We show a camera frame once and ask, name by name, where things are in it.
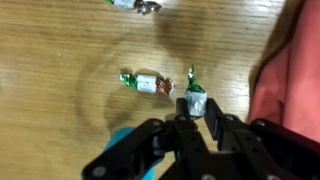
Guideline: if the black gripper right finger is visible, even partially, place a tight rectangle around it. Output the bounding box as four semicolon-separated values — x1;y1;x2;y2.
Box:
203;98;320;180

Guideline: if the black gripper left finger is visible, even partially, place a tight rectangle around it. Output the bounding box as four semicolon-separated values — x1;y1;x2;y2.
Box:
81;97;212;180

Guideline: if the green white sweet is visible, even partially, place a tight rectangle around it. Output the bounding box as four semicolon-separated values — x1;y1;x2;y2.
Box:
184;64;208;118
105;0;163;15
119;71;176;97

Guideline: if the orange cloth shirt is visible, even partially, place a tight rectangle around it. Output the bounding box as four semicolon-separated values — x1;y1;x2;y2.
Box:
248;0;320;144

